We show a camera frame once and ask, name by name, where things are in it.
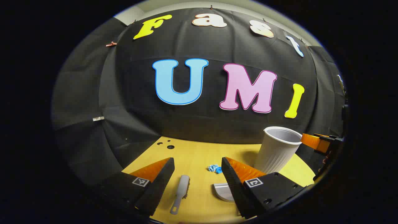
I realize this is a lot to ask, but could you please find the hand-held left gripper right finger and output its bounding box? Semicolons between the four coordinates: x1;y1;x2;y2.
221;157;307;219

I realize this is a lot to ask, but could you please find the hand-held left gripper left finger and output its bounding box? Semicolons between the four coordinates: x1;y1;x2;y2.
94;157;175;217

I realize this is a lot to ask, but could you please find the grey dustpan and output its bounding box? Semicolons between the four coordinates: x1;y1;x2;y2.
213;183;235;203

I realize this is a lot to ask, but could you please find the small grey broom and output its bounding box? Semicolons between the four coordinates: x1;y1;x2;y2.
170;175;190;215

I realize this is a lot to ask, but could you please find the white ribbed garbage bin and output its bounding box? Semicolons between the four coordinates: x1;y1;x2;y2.
253;126;303;175

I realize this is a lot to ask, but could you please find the wooden desktop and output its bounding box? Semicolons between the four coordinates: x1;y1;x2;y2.
121;136;316;224

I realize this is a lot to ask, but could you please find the black backdrop cloth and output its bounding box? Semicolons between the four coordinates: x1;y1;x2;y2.
51;7;347;188

